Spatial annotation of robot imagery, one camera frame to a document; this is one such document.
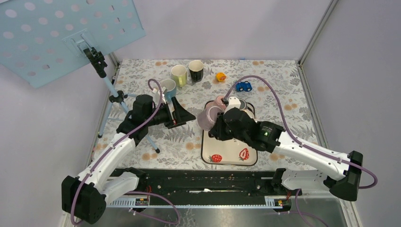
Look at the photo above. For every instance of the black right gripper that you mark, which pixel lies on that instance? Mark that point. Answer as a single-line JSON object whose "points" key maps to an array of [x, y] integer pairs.
{"points": [[217, 130]]}

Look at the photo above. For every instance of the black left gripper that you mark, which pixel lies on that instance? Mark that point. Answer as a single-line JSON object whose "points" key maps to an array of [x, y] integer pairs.
{"points": [[179, 116]]}

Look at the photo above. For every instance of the purple mug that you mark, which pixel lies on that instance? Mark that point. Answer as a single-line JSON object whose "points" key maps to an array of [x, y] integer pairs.
{"points": [[208, 117]]}

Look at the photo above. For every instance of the blue dotted mug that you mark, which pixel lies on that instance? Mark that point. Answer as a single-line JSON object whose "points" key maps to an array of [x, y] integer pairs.
{"points": [[169, 89]]}

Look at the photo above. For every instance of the green octagonal mug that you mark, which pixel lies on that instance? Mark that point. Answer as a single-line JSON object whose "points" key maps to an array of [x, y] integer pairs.
{"points": [[179, 75]]}

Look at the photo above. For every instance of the black mug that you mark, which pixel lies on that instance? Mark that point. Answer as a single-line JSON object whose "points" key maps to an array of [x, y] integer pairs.
{"points": [[196, 68]]}

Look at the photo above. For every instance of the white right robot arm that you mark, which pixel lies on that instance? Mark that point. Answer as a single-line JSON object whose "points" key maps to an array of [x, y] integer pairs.
{"points": [[336, 172]]}

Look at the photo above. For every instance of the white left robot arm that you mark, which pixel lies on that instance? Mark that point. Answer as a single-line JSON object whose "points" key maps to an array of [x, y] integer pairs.
{"points": [[87, 195]]}

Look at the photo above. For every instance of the white floral mug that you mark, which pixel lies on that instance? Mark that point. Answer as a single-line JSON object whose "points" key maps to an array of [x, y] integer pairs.
{"points": [[249, 112]]}

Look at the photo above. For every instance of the dark grey mug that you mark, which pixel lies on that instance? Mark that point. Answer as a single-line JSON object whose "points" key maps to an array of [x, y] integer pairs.
{"points": [[243, 105]]}

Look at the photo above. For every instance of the pink octagonal mug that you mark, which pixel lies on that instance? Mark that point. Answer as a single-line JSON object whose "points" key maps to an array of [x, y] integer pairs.
{"points": [[218, 101]]}

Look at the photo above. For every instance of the white strawberry tray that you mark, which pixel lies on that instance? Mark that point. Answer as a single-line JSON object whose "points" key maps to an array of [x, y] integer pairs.
{"points": [[229, 152]]}

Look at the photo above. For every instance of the blue toy car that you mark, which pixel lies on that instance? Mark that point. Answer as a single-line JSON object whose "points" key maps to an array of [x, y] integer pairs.
{"points": [[243, 86]]}

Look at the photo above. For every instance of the yellow toy car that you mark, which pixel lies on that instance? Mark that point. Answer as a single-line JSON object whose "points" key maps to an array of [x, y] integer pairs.
{"points": [[221, 77]]}

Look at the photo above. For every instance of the floral tablecloth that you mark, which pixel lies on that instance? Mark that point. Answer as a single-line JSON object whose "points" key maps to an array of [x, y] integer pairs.
{"points": [[273, 82]]}

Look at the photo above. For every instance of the blue tripod stand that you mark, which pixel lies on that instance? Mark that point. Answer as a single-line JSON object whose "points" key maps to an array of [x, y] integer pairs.
{"points": [[97, 60]]}

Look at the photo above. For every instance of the blue perforated stand plate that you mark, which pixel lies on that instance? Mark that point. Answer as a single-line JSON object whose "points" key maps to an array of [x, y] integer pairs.
{"points": [[43, 40]]}

